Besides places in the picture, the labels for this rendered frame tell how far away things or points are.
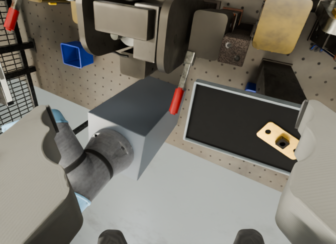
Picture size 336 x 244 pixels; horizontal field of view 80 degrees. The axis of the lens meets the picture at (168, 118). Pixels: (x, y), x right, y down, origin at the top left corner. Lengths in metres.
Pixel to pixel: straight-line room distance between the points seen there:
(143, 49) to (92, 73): 0.76
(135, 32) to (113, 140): 0.33
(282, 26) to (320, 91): 0.49
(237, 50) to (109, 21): 0.24
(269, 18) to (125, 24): 0.25
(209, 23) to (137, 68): 0.20
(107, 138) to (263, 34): 0.46
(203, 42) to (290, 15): 0.16
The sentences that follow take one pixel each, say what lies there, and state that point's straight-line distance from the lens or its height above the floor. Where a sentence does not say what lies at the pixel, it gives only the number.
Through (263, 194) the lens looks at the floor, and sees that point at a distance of 2.19.
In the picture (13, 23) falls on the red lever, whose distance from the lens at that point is 0.70.
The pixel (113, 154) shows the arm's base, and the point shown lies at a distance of 0.60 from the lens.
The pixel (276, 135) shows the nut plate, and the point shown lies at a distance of 0.42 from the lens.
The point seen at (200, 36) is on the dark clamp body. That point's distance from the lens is 0.45.
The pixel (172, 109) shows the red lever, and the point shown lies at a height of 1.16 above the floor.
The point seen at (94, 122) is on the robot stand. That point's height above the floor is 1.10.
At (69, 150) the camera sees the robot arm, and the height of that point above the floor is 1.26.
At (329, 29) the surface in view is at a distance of 0.43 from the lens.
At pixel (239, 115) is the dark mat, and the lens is 0.40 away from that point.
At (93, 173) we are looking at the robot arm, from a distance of 0.56.
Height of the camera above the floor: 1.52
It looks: 54 degrees down
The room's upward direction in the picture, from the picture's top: 141 degrees counter-clockwise
